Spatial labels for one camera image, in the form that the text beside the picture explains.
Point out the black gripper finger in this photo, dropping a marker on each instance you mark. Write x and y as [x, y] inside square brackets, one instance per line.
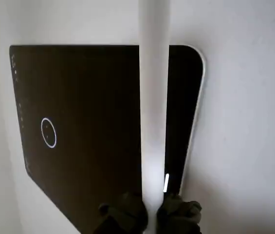
[178, 217]
[125, 217]

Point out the white stylus pen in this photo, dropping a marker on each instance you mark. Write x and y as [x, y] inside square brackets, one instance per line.
[153, 97]

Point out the black tablet with lit screen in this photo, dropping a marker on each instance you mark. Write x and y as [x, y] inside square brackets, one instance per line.
[91, 97]

